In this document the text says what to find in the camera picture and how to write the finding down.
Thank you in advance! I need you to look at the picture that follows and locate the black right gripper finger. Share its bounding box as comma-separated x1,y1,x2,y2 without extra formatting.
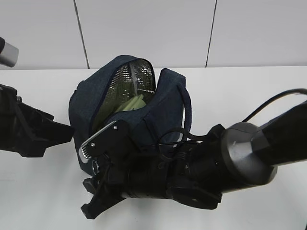
81,191,126,219

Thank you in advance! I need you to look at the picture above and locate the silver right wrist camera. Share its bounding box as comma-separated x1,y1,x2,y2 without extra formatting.
79,120,130,164

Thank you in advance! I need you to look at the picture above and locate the dark blue insulated lunch bag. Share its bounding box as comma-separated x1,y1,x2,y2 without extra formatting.
68,54,193,178

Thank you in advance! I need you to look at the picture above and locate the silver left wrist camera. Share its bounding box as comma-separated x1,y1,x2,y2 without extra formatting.
0,37,19,68

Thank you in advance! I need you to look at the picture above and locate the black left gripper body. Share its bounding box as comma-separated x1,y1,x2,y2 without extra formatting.
0,85,54,157

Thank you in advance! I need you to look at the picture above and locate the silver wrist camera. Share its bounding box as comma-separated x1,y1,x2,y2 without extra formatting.
79,120,130,164
0,37,19,68

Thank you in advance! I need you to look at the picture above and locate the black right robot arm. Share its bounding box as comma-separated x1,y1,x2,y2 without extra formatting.
81,103,307,219

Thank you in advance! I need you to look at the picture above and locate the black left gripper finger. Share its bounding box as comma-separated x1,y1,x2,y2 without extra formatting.
46,121,74,147

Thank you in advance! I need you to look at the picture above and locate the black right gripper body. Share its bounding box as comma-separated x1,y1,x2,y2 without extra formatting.
83,153,222,210

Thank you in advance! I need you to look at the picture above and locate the green lidded food container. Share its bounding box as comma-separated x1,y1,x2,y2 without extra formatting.
116,94,146,112

